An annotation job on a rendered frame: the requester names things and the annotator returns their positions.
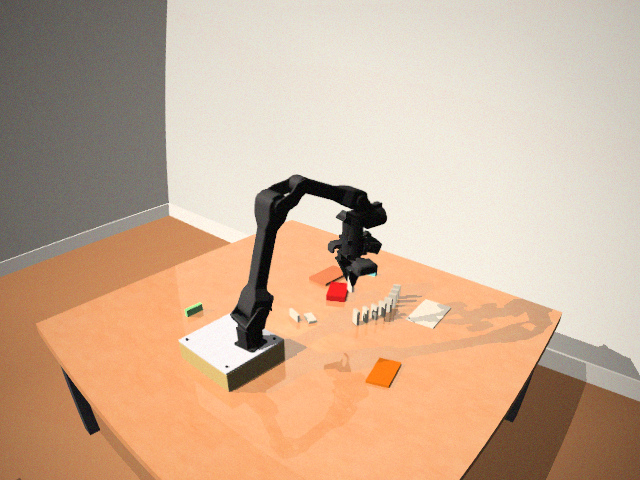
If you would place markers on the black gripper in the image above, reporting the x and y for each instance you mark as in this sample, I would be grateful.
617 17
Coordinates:
349 257

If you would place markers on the small green rectangular block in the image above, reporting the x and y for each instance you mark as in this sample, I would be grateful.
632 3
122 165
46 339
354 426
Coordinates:
193 309

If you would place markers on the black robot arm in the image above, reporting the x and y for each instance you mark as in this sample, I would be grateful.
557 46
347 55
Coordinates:
271 207

